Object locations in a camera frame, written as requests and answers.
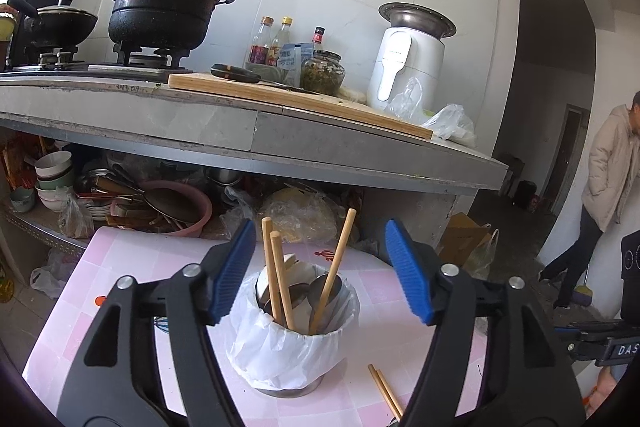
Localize brown capped sauce bottle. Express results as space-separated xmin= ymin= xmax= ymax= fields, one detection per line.
xmin=247 ymin=16 xmax=275 ymax=66

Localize crumpled clear plastic bag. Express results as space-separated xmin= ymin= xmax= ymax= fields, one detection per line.
xmin=420 ymin=103 xmax=477 ymax=144

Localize black wok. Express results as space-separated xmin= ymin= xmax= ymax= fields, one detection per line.
xmin=7 ymin=0 xmax=99 ymax=50

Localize metal shelf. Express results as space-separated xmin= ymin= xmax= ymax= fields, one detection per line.
xmin=0 ymin=202 xmax=93 ymax=253

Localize black cooking pot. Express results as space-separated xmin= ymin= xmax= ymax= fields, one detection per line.
xmin=109 ymin=0 xmax=236 ymax=50

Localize stack of ceramic bowls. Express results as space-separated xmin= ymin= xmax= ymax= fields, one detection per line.
xmin=10 ymin=150 xmax=76 ymax=214

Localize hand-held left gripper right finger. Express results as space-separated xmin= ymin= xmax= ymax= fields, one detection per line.
xmin=384 ymin=219 xmax=587 ymax=427

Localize white air fryer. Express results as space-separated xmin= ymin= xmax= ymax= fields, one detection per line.
xmin=366 ymin=27 xmax=446 ymax=112

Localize green rimmed basin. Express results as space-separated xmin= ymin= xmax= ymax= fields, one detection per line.
xmin=0 ymin=3 xmax=18 ymax=42

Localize small clear plastic bag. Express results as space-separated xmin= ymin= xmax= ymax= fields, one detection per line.
xmin=386 ymin=77 xmax=427 ymax=120

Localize gas stove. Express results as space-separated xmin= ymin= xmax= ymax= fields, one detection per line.
xmin=0 ymin=42 xmax=193 ymax=78

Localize blue and white packet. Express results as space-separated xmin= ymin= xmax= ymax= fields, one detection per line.
xmin=277 ymin=43 xmax=315 ymax=75

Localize bag of yellow food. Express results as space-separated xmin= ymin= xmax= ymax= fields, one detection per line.
xmin=257 ymin=187 xmax=361 ymax=245

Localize broom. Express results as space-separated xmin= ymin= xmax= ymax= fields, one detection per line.
xmin=572 ymin=257 xmax=596 ymax=308

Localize glass pickle jar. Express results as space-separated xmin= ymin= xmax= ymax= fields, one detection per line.
xmin=300 ymin=50 xmax=347 ymax=95

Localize pile of plates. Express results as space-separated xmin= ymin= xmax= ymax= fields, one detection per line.
xmin=74 ymin=167 xmax=131 ymax=220

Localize translucent grey plastic bag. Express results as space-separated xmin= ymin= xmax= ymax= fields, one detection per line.
xmin=57 ymin=194 xmax=96 ymax=239

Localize grey concrete kitchen counter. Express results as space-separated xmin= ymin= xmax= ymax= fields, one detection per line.
xmin=0 ymin=74 xmax=510 ymax=195

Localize container lined with white bag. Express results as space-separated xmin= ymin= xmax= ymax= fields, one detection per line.
xmin=225 ymin=277 xmax=362 ymax=392

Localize wooden chopstick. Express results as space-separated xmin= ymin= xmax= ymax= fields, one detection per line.
xmin=375 ymin=369 xmax=405 ymax=418
xmin=307 ymin=208 xmax=358 ymax=336
xmin=262 ymin=217 xmax=283 ymax=325
xmin=367 ymin=363 xmax=401 ymax=425
xmin=270 ymin=231 xmax=297 ymax=332

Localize cardboard box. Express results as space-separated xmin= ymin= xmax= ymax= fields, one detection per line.
xmin=437 ymin=212 xmax=493 ymax=265

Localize red printed packets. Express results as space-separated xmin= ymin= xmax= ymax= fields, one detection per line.
xmin=0 ymin=132 xmax=48 ymax=202

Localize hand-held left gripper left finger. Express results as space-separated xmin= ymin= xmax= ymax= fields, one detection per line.
xmin=55 ymin=218 xmax=258 ymax=427

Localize dark round pan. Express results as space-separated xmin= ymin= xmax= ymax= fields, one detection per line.
xmin=140 ymin=187 xmax=203 ymax=225

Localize wooden cutting board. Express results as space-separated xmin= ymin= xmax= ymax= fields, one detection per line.
xmin=167 ymin=72 xmax=435 ymax=140

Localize yellow capped sauce bottle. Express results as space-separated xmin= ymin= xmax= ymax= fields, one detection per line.
xmin=269 ymin=16 xmax=293 ymax=65

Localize black handled knife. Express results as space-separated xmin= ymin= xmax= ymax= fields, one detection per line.
xmin=210 ymin=63 xmax=321 ymax=95

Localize pink plastic basin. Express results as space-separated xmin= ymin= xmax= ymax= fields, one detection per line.
xmin=107 ymin=179 xmax=213 ymax=239

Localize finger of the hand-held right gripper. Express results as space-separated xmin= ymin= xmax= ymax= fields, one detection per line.
xmin=552 ymin=321 xmax=626 ymax=360

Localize steel basin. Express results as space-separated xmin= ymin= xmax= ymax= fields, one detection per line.
xmin=378 ymin=3 xmax=457 ymax=40

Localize stacked steel pots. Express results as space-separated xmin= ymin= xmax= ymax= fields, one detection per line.
xmin=205 ymin=167 xmax=246 ymax=198

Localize person's right hand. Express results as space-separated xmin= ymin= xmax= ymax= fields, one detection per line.
xmin=585 ymin=364 xmax=628 ymax=419

